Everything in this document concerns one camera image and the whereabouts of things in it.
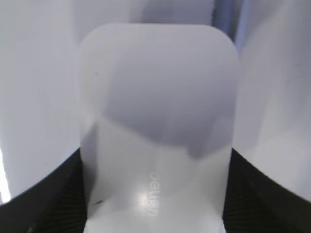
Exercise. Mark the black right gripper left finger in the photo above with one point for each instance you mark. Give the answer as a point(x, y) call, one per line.
point(56, 204)

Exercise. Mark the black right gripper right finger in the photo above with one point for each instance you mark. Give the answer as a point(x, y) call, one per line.
point(254, 203)

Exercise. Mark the white rectangular whiteboard eraser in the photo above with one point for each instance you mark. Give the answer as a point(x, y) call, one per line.
point(136, 186)

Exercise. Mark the white whiteboard with aluminium frame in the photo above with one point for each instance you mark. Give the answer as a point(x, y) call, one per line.
point(46, 109)

